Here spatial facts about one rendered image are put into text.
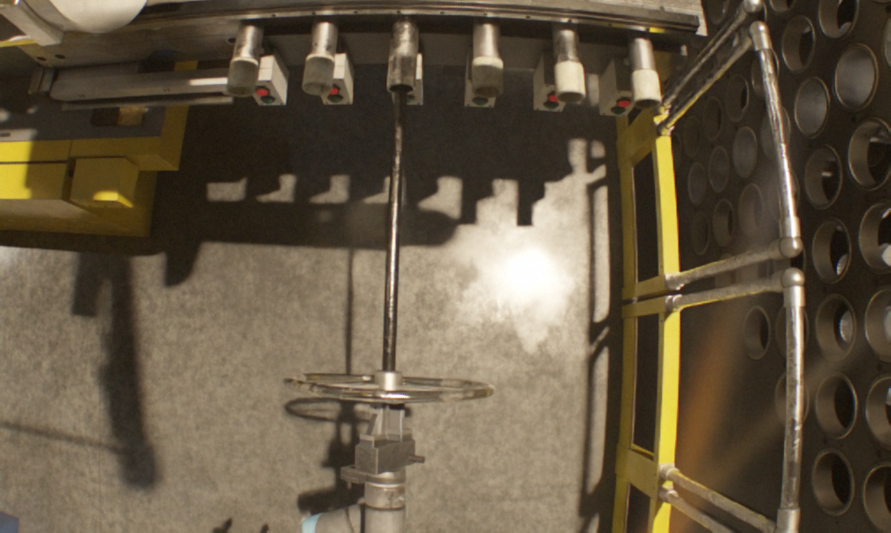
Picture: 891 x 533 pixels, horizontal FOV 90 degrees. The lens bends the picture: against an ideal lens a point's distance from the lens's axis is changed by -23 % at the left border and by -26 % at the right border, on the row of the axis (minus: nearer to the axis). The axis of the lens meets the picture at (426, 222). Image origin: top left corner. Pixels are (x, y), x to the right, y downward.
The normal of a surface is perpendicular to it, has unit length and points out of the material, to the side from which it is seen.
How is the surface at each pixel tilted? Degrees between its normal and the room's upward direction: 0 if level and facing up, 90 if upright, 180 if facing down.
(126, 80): 0
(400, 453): 61
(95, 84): 0
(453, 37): 90
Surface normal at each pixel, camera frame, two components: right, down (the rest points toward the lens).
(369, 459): -0.49, -0.19
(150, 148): -0.01, -0.20
